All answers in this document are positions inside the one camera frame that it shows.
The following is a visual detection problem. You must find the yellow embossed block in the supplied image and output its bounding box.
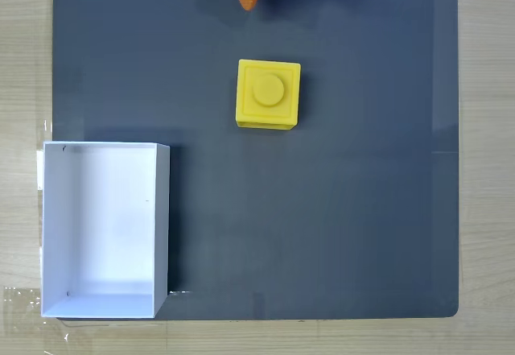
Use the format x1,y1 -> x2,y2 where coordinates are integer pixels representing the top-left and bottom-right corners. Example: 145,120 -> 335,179
234,59 -> 302,130

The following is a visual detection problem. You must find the white open cardboard box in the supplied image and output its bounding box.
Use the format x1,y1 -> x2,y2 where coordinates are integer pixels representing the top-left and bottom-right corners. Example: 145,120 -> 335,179
41,141 -> 171,319

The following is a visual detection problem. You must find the dark grey mat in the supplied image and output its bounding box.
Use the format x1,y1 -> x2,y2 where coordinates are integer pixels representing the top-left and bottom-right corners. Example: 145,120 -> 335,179
51,0 -> 460,322

